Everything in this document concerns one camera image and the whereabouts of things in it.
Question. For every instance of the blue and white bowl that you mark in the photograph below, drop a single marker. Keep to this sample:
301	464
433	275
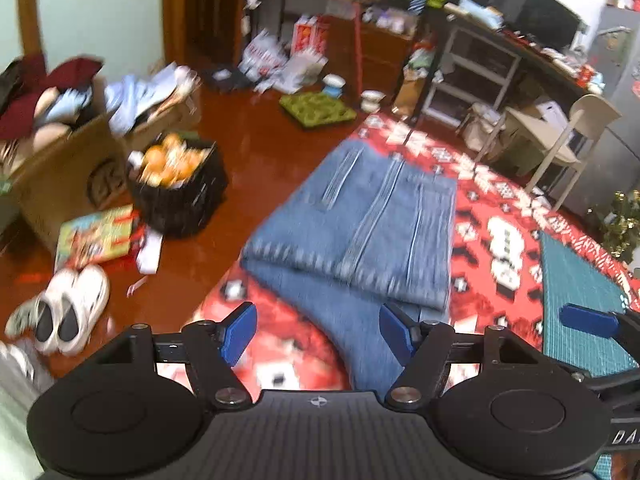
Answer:
334	85

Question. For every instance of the dark desk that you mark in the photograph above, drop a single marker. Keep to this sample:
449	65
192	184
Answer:
540	60

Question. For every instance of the wooden door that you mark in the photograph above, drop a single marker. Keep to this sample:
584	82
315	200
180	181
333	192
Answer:
210	10

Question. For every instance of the white waste bin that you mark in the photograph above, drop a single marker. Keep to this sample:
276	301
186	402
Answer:
480	127

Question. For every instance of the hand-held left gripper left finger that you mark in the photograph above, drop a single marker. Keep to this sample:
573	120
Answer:
239	332

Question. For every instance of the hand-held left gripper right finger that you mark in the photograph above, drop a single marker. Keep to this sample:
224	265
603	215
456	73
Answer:
397	334

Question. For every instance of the grey sneaker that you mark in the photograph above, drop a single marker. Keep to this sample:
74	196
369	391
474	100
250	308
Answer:
22	317

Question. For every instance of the blue denim shorts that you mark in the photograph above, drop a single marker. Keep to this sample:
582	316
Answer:
375	220

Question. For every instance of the white sack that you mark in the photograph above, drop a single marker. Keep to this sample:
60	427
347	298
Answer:
302	72

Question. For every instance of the black crate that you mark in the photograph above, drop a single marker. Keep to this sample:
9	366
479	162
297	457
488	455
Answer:
180	205

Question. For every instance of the red patterned blanket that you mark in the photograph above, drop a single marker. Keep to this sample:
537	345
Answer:
530	200

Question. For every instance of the red paper cup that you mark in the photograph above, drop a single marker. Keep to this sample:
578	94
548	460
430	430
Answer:
585	75

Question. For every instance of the green cutting mat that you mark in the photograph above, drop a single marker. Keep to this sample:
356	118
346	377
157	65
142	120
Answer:
575	275

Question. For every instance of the black computer monitor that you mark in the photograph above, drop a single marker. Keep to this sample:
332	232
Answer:
547	17

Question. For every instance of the small Christmas tree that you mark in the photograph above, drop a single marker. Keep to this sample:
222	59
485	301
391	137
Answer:
617	230

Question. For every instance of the white shoe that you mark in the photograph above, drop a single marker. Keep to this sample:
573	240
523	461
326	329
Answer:
92	285
55	285

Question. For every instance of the grey refrigerator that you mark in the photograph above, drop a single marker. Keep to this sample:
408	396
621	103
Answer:
615	170

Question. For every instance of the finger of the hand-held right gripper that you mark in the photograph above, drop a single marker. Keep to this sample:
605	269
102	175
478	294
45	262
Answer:
587	320
615	390

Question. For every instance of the large printed cardboard box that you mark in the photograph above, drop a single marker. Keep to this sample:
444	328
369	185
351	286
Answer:
60	180

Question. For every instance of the white ceramic bowl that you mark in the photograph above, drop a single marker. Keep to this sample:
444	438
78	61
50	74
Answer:
372	99

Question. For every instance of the white paper slip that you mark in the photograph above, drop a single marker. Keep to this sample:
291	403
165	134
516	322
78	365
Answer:
149	255

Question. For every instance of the folded light blue cloth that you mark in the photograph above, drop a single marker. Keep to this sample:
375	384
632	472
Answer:
480	10

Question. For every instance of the pale blue shirt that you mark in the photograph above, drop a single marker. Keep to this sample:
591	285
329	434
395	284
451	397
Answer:
135	95

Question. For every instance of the red cardboard box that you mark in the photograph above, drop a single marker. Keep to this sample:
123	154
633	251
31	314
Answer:
310	35

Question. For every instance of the beige plastic chair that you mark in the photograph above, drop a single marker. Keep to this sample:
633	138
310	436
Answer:
595	115

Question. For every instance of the colourful flat box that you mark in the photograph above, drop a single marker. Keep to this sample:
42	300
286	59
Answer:
92	237

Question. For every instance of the red print plastic bag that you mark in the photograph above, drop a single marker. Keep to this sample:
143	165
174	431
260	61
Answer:
265	57

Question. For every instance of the maroon cloth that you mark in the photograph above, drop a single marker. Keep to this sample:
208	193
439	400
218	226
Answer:
30	110

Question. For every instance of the wooden drawer cabinet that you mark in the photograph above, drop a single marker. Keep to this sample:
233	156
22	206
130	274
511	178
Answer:
385	60

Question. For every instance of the black flat bag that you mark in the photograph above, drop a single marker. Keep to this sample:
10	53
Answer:
227	79

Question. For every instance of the pile of oranges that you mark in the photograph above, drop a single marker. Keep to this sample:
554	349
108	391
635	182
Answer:
167	160

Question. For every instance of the brown paper bag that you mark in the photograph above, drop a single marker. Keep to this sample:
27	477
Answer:
407	95

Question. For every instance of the green plastic tray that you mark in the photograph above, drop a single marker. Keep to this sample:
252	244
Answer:
315	110

